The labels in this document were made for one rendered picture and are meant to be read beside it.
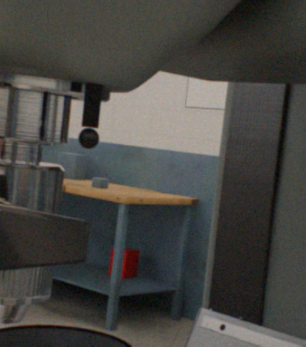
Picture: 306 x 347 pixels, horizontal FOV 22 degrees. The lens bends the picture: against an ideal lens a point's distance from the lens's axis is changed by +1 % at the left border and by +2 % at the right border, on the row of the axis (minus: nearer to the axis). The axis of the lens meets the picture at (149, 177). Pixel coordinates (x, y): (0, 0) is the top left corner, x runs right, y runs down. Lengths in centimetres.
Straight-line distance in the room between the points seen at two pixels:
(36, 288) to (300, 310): 38
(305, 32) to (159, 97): 563
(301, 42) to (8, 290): 19
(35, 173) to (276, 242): 40
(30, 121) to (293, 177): 39
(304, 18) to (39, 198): 16
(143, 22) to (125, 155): 588
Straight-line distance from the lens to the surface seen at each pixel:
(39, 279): 39
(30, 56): 33
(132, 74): 37
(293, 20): 42
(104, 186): 557
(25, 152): 39
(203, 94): 576
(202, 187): 569
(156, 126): 604
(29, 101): 38
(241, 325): 76
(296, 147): 73
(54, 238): 38
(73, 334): 269
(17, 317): 40
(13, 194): 38
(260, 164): 75
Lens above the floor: 129
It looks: 3 degrees down
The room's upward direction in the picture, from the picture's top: 6 degrees clockwise
